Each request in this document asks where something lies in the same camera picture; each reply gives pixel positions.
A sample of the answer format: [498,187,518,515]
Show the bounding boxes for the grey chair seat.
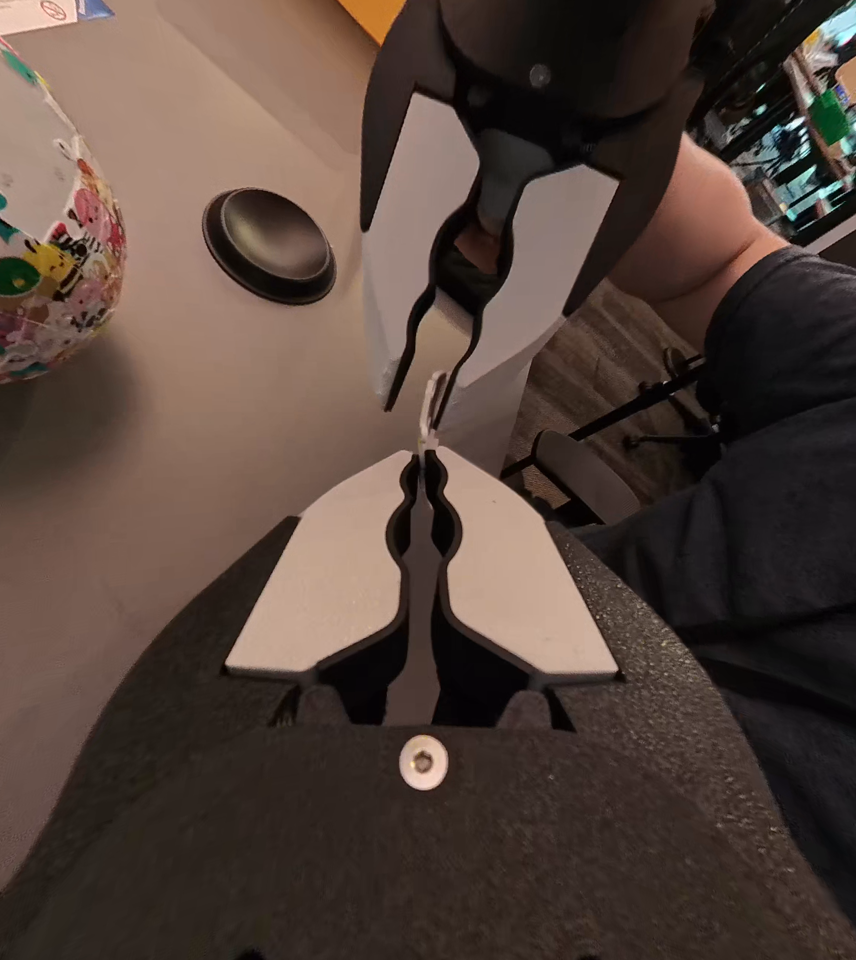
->
[503,429,642,526]

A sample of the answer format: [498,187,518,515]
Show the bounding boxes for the colourful cartoon puzzle ball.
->
[0,0,129,393]

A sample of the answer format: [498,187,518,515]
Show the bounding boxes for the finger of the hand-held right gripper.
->
[435,168,621,472]
[360,90,486,415]

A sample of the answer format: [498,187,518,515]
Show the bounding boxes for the cluttered background shelves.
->
[690,0,856,249]

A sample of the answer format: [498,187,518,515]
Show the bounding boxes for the person's dark blue shirt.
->
[570,246,856,960]

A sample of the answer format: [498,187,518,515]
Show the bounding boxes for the curved puzzle piece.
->
[416,371,450,456]

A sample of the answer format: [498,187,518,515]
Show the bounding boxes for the black round desk grommet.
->
[201,187,339,306]

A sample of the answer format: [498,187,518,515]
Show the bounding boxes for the black chair base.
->
[569,346,723,453]

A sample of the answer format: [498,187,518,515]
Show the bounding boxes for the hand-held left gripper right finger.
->
[425,447,621,690]

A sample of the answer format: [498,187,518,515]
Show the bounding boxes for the cartoon printed puzzle box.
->
[0,0,118,37]

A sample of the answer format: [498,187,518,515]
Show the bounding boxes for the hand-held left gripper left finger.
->
[224,450,423,687]

